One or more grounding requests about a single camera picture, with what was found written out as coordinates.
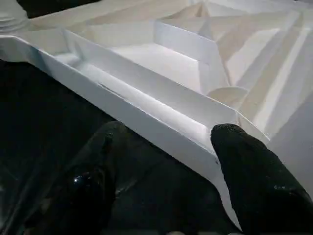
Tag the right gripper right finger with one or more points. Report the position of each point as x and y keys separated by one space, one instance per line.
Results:
x=259 y=183

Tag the white plastic table top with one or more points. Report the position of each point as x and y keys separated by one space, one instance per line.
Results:
x=171 y=61

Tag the white plastic table leg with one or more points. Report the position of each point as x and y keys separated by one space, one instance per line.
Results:
x=12 y=14

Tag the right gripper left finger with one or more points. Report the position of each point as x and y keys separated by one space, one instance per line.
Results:
x=80 y=191

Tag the black glossy mat cloth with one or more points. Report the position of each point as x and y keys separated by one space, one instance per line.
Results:
x=49 y=98

